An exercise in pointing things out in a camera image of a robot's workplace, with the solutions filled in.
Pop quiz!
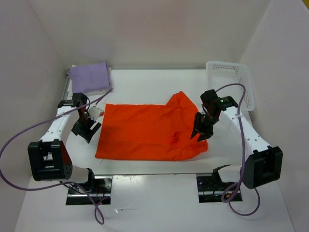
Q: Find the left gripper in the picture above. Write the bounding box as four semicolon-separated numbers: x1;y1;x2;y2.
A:
71;114;101;143

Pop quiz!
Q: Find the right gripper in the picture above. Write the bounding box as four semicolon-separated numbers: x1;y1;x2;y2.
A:
190;112;218;142

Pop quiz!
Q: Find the orange t shirt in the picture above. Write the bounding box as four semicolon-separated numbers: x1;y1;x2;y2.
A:
95;91;208;161

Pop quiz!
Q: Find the white t shirt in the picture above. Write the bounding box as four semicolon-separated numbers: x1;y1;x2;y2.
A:
70;66;113;95

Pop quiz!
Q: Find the purple t shirt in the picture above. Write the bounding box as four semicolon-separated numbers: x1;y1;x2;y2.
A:
68;62;111;93

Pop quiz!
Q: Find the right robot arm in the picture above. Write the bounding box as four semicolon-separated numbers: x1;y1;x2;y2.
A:
190;89;283;189

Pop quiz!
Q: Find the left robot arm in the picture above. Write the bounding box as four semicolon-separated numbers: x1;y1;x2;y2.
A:
28;93;104;193

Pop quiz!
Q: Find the white plastic basket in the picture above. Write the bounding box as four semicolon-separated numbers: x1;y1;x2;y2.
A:
206;61;255;112

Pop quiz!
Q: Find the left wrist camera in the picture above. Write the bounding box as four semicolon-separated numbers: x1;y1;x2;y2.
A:
88;106;105;121

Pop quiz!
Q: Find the aluminium table edge rail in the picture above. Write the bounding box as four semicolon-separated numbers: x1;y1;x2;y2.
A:
60;69;70;100

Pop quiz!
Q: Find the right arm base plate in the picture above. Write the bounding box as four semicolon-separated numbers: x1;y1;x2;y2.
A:
196;173;233;203

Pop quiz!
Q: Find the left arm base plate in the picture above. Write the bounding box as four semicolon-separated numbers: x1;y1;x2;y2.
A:
66;175;112;205

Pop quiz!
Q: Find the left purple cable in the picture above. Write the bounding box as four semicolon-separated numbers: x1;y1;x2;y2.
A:
0;88;113;225

